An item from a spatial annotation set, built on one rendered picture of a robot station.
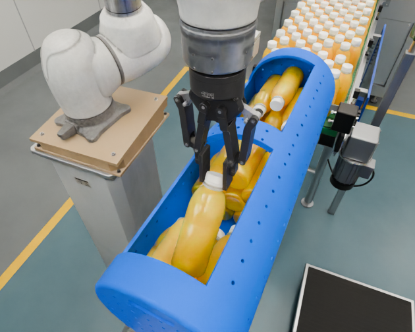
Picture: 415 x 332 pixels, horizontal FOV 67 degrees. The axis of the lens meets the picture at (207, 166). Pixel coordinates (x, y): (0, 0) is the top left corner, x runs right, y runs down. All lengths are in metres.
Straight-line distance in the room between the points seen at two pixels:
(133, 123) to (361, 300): 1.36
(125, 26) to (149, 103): 0.26
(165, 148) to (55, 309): 1.29
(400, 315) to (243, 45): 1.64
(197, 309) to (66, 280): 1.54
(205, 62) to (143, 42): 0.61
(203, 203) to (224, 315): 0.18
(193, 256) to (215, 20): 0.39
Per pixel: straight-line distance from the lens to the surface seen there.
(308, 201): 2.16
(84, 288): 1.95
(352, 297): 1.80
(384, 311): 1.84
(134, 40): 0.97
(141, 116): 1.05
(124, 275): 0.55
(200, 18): 0.36
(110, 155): 0.96
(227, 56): 0.38
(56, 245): 2.15
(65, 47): 0.93
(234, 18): 0.36
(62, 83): 0.95
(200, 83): 0.41
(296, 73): 1.08
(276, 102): 0.96
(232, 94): 0.42
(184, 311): 0.51
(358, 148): 1.44
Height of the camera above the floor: 1.70
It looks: 47 degrees down
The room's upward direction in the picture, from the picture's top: straight up
